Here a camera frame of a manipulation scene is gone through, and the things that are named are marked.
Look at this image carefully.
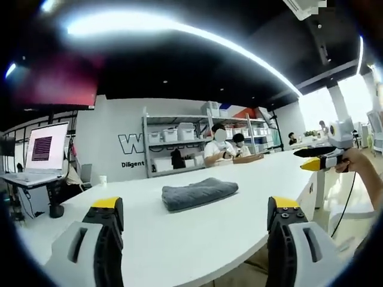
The red ceiling screen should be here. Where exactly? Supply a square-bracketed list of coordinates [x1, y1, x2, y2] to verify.
[5, 55, 99, 110]

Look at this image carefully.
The black camera tripod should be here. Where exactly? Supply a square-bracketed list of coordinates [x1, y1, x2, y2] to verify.
[268, 111, 285, 154]

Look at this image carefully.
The black desk stand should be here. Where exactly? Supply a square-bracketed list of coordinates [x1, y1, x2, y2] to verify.
[44, 179, 65, 219]

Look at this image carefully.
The grey office chair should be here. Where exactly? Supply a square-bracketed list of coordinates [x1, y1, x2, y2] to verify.
[79, 163, 93, 192]

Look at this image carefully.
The white monitor screen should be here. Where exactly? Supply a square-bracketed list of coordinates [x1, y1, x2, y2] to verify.
[24, 121, 70, 172]

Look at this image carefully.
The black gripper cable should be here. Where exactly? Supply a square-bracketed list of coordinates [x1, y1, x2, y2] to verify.
[329, 170, 357, 239]

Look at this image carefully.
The white ceiling air conditioner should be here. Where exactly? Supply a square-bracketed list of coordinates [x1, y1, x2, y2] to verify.
[282, 0, 329, 21]

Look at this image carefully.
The grey towel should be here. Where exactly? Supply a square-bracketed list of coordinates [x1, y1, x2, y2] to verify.
[162, 177, 239, 213]

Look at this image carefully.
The grey metal storage shelf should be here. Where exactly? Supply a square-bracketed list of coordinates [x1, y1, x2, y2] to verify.
[141, 106, 284, 179]

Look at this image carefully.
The person's right hand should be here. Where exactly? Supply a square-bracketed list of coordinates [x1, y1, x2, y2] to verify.
[335, 148, 364, 174]

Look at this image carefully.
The brown tray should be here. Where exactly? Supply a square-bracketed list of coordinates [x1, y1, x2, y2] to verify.
[232, 154, 265, 164]

